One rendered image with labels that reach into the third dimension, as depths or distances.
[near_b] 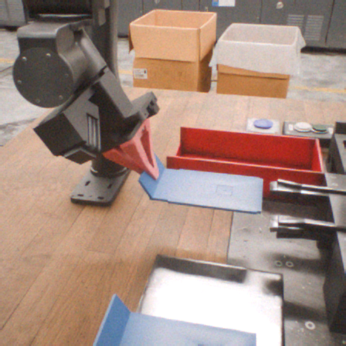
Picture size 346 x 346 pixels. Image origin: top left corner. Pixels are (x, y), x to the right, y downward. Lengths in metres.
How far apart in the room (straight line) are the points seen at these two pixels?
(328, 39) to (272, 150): 4.29
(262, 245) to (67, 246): 0.27
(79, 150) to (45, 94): 0.06
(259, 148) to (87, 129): 0.41
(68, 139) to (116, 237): 0.22
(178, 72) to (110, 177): 2.12
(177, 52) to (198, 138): 1.99
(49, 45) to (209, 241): 0.34
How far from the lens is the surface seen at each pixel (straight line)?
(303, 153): 0.75
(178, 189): 0.51
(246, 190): 0.51
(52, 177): 0.73
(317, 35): 4.99
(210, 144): 0.75
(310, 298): 0.53
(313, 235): 0.50
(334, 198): 0.55
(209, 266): 0.51
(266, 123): 0.83
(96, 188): 0.67
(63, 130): 0.40
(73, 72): 0.39
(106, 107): 0.45
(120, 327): 0.44
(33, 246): 0.59
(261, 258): 0.56
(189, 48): 2.69
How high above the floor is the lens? 1.28
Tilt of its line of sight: 32 degrees down
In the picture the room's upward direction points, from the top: straight up
